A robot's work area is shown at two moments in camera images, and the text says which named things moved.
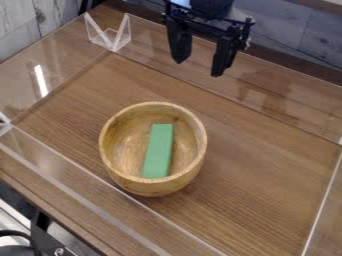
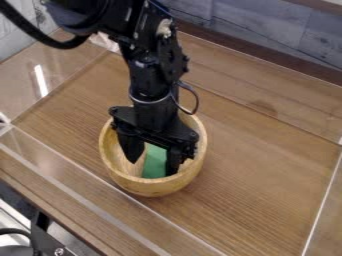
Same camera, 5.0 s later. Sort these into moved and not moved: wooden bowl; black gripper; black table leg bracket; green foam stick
Moved: black gripper
Not moved: black table leg bracket; green foam stick; wooden bowl
